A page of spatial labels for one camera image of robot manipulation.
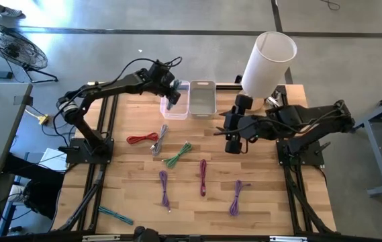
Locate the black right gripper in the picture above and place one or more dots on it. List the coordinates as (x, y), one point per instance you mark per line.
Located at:
(239, 126)

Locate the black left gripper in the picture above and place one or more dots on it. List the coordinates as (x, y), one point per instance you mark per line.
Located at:
(160, 77)

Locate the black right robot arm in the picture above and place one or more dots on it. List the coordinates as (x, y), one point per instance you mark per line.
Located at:
(311, 116)

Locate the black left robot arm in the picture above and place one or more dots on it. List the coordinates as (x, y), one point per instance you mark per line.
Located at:
(110, 88)

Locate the clear plastic bin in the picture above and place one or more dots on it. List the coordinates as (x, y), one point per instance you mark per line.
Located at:
(180, 107)

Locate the grey plastic bin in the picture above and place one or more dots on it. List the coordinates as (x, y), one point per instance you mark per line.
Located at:
(202, 101)

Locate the white shade table lamp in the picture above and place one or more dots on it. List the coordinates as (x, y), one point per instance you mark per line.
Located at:
(268, 64)

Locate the yellow power plug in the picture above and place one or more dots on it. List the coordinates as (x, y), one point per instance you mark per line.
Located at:
(44, 119)

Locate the black rounded object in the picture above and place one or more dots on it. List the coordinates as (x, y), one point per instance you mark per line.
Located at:
(145, 234)

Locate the white paper sheet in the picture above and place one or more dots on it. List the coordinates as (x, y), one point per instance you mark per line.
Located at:
(53, 161)

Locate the blue-grey metal table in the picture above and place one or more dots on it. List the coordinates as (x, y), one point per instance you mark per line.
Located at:
(377, 158)

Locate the person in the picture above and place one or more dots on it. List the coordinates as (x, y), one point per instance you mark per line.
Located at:
(39, 188)

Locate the black floor fan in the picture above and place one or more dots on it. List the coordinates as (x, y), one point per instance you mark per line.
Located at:
(12, 47)

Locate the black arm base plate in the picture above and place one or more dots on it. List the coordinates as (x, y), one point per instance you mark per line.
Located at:
(76, 154)
(315, 158)

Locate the black aluminium table frame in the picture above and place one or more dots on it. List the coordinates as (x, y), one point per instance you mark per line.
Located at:
(98, 201)

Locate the silver frame bracket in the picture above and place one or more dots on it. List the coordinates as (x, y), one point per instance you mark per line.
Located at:
(101, 238)
(288, 239)

